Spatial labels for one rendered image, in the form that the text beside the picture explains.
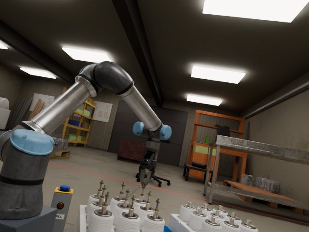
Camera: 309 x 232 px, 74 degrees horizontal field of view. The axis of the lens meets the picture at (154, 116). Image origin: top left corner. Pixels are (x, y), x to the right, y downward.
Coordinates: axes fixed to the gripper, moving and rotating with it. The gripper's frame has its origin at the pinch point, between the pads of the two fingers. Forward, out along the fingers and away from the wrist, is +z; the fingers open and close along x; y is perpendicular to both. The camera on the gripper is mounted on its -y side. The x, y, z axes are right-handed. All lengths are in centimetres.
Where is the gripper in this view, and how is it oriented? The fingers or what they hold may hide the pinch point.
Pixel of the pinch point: (143, 183)
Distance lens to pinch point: 122.4
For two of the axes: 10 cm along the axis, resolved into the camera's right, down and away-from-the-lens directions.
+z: -2.0, 9.7, -1.5
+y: 2.4, 2.0, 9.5
